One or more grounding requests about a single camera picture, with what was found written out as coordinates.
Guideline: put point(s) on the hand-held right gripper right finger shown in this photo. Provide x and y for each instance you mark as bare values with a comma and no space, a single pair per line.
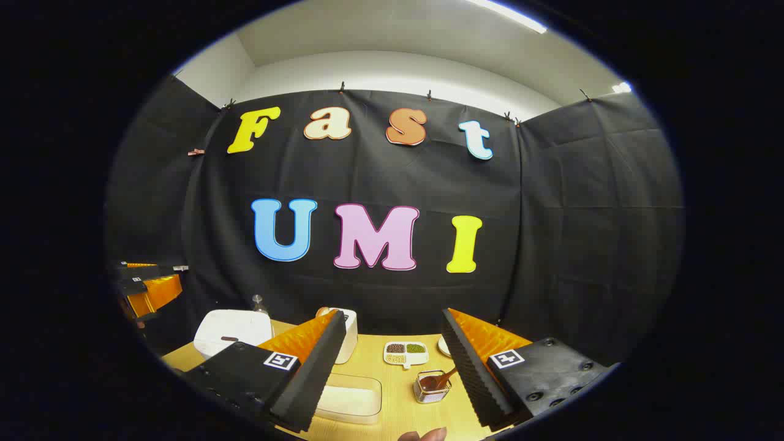
468,373

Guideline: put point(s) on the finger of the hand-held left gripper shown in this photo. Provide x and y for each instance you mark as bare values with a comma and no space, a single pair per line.
138,275

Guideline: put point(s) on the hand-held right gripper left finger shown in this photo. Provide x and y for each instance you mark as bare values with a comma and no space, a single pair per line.
318,373

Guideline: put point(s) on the brown wooden spoon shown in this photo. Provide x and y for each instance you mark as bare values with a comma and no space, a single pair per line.
436,380

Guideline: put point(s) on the white rice cooker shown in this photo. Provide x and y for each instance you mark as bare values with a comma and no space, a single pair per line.
229,331

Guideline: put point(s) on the white round plate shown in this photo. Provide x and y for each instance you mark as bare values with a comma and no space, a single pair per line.
443,347

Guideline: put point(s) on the white toaster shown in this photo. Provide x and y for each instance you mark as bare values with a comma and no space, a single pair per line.
349,337

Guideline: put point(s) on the clear plastic container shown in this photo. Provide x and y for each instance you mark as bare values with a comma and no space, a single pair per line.
349,416

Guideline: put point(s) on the green beans heap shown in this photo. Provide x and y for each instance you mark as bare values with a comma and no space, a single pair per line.
416,348

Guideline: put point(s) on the toast bread slice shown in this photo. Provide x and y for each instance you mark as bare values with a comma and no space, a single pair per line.
322,312

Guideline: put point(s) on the white divided dish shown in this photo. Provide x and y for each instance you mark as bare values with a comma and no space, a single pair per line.
405,361

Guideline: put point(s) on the yellow beans heap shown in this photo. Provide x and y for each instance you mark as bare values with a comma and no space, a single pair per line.
396,359

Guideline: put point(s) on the brown beans heap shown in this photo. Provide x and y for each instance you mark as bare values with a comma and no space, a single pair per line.
395,348

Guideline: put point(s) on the small glass bottle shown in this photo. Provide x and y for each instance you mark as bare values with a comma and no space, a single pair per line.
260,306

